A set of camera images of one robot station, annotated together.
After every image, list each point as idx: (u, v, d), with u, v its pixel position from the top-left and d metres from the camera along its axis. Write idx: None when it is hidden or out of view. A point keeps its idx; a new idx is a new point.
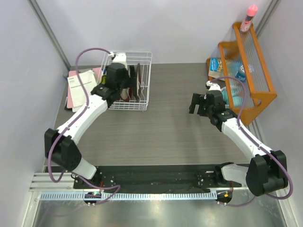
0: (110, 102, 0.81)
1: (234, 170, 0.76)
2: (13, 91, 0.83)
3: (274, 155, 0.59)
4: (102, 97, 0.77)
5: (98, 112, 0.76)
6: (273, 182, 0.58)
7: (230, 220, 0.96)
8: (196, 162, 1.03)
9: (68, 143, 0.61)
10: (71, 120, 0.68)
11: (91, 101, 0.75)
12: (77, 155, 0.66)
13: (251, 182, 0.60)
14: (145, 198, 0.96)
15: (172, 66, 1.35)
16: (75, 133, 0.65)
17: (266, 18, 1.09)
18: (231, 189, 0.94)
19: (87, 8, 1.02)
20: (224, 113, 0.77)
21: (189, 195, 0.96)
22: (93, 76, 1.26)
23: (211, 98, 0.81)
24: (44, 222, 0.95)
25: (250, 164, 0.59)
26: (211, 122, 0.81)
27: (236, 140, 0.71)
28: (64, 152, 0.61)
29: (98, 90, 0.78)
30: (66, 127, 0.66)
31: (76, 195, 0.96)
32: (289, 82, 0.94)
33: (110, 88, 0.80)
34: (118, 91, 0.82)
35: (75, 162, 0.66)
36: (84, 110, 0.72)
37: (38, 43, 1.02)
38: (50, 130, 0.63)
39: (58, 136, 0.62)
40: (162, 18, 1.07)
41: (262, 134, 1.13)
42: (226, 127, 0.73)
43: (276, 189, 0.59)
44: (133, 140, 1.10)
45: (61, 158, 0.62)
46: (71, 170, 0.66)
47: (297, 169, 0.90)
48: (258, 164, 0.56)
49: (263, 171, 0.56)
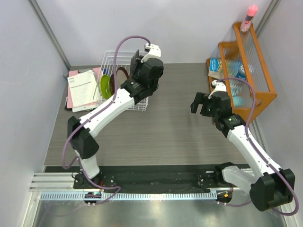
0: (138, 98, 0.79)
1: (236, 174, 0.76)
2: (13, 91, 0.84)
3: (283, 173, 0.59)
4: (131, 93, 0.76)
5: (123, 108, 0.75)
6: (278, 199, 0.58)
7: (230, 220, 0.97)
8: (196, 162, 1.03)
9: (86, 135, 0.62)
10: (94, 112, 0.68)
11: (118, 96, 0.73)
12: (96, 147, 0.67)
13: (255, 196, 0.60)
14: (145, 198, 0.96)
15: (172, 66, 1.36)
16: (94, 126, 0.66)
17: (266, 18, 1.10)
18: (231, 189, 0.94)
19: (87, 8, 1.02)
20: (231, 119, 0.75)
21: (189, 195, 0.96)
22: (93, 76, 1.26)
23: (218, 100, 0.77)
24: (44, 222, 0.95)
25: (258, 182, 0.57)
26: (217, 127, 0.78)
27: (243, 151, 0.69)
28: (81, 144, 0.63)
29: (129, 84, 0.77)
30: (87, 119, 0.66)
31: (76, 195, 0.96)
32: (289, 81, 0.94)
33: (142, 85, 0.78)
34: (149, 89, 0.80)
35: (92, 152, 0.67)
36: (109, 104, 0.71)
37: (39, 44, 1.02)
38: (73, 118, 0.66)
39: (78, 127, 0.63)
40: (162, 17, 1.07)
41: (262, 134, 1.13)
42: (233, 136, 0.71)
43: (280, 205, 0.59)
44: (133, 140, 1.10)
45: (79, 146, 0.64)
46: (88, 158, 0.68)
47: (295, 168, 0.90)
48: (266, 184, 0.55)
49: (271, 190, 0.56)
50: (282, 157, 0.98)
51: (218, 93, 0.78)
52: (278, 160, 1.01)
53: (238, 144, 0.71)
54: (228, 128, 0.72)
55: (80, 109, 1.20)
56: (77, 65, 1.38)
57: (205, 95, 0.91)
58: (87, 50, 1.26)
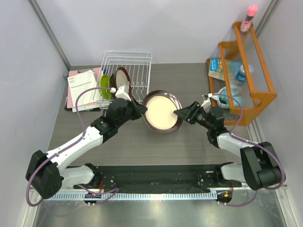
0: (107, 137, 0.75)
1: (235, 168, 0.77)
2: (13, 91, 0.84)
3: (262, 145, 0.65)
4: (101, 132, 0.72)
5: (92, 146, 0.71)
6: (269, 172, 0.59)
7: (230, 220, 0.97)
8: (200, 162, 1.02)
9: (52, 170, 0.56)
10: (62, 147, 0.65)
11: (88, 132, 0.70)
12: (58, 186, 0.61)
13: (247, 176, 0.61)
14: (145, 198, 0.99)
15: (172, 66, 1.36)
16: (62, 161, 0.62)
17: (267, 17, 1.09)
18: (231, 189, 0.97)
19: (87, 9, 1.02)
20: (219, 132, 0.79)
21: (189, 195, 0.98)
22: (93, 76, 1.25)
23: (213, 117, 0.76)
24: (44, 222, 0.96)
25: (242, 157, 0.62)
26: (208, 138, 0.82)
27: (231, 147, 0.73)
28: (44, 181, 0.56)
29: (98, 123, 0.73)
30: (55, 153, 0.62)
31: (76, 195, 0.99)
32: (289, 81, 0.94)
33: (110, 124, 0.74)
34: (117, 127, 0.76)
35: (52, 191, 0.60)
36: (78, 139, 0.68)
37: (39, 46, 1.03)
38: (39, 152, 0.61)
39: (44, 162, 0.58)
40: (162, 17, 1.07)
41: (262, 134, 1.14)
42: (221, 140, 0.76)
43: (272, 178, 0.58)
44: (133, 140, 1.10)
45: (40, 185, 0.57)
46: (47, 198, 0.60)
47: (294, 169, 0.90)
48: (247, 152, 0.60)
49: (253, 158, 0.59)
50: (282, 157, 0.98)
51: (213, 109, 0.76)
52: None
53: (226, 143, 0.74)
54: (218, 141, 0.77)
55: (81, 109, 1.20)
56: (77, 65, 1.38)
57: (199, 104, 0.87)
58: (87, 50, 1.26)
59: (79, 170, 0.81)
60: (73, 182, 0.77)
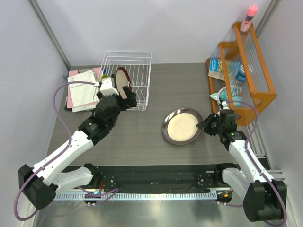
0: (97, 139, 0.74)
1: (234, 178, 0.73)
2: (13, 91, 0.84)
3: (275, 184, 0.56)
4: (89, 135, 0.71)
5: (82, 150, 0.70)
6: (268, 208, 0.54)
7: (230, 220, 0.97)
8: (201, 162, 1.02)
9: (38, 186, 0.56)
10: (49, 159, 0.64)
11: (74, 138, 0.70)
12: (52, 196, 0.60)
13: (246, 204, 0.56)
14: (145, 198, 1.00)
15: (172, 66, 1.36)
16: (49, 174, 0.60)
17: (267, 17, 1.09)
18: (231, 189, 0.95)
19: (86, 9, 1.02)
20: (234, 133, 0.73)
21: (189, 195, 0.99)
22: (93, 76, 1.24)
23: (223, 116, 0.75)
24: (44, 222, 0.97)
25: (248, 189, 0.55)
26: (220, 141, 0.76)
27: (241, 163, 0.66)
28: (34, 196, 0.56)
29: (86, 126, 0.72)
30: (40, 167, 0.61)
31: (76, 195, 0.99)
32: (288, 81, 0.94)
33: (100, 125, 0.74)
34: (107, 128, 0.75)
35: (47, 200, 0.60)
36: (64, 148, 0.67)
37: (38, 46, 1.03)
38: (25, 167, 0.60)
39: (30, 177, 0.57)
40: (162, 17, 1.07)
41: (262, 134, 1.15)
42: (233, 148, 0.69)
43: (270, 218, 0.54)
44: (134, 140, 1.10)
45: (32, 197, 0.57)
46: (43, 207, 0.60)
47: (294, 169, 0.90)
48: (256, 190, 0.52)
49: (261, 198, 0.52)
50: (282, 157, 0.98)
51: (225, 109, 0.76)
52: (278, 161, 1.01)
53: (237, 155, 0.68)
54: (229, 141, 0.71)
55: (81, 109, 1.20)
56: (77, 65, 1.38)
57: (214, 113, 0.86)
58: (87, 50, 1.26)
59: (76, 173, 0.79)
60: (70, 187, 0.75)
